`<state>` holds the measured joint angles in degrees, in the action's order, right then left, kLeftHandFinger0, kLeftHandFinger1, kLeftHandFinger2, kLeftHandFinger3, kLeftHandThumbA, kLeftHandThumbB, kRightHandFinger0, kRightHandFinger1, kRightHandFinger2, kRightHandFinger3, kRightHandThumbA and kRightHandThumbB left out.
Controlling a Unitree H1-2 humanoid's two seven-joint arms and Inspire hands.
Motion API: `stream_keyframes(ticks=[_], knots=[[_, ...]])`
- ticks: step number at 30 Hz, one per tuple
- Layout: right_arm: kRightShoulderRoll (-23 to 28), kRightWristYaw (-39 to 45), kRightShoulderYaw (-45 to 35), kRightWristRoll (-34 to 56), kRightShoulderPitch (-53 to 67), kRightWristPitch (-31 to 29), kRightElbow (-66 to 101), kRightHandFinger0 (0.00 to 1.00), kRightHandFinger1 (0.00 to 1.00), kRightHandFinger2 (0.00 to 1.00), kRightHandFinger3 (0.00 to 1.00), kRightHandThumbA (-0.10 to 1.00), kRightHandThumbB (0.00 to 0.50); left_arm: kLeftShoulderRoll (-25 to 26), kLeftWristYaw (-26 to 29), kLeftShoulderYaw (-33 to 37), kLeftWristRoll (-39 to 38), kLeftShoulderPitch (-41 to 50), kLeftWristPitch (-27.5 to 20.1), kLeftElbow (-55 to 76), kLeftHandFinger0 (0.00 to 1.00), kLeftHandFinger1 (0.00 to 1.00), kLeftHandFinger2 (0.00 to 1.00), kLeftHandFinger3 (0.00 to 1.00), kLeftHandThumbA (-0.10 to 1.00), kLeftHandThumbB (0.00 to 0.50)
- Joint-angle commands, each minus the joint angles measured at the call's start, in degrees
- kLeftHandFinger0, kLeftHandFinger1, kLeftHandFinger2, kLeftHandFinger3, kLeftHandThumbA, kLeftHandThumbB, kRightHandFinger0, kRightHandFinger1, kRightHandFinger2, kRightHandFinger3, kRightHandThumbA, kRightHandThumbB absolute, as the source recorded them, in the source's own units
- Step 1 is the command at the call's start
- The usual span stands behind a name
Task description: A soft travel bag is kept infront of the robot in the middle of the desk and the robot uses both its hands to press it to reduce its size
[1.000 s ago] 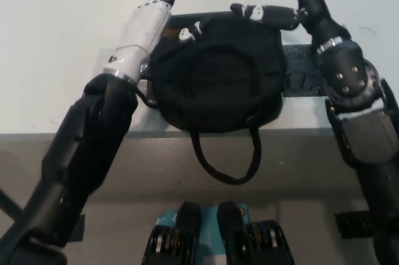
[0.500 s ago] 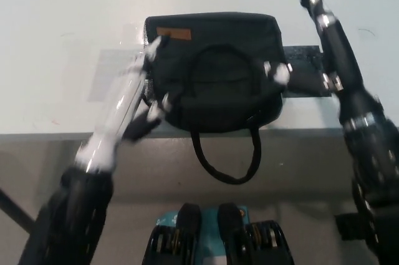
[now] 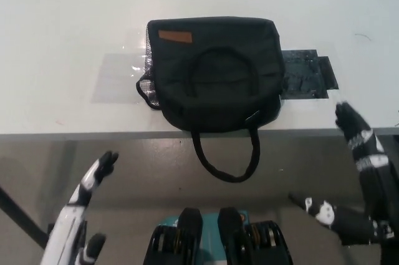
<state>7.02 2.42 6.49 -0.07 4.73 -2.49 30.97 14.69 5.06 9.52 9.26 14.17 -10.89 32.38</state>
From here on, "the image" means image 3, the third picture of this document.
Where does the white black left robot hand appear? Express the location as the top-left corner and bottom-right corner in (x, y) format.
(40, 150), (120, 265)

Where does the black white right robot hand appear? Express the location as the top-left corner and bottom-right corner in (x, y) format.
(287, 100), (399, 246)

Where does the black teal robot torso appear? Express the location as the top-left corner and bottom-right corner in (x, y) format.
(143, 206), (296, 265)

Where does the black soft travel bag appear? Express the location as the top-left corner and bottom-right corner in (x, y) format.
(135, 18), (285, 183)

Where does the black table leg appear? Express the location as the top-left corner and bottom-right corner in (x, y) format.
(0, 185), (51, 250)

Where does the black plastic sheet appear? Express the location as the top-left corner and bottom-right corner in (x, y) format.
(280, 49), (331, 101)

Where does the clear plastic tape sheet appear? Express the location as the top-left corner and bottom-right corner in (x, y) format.
(90, 29), (156, 105)

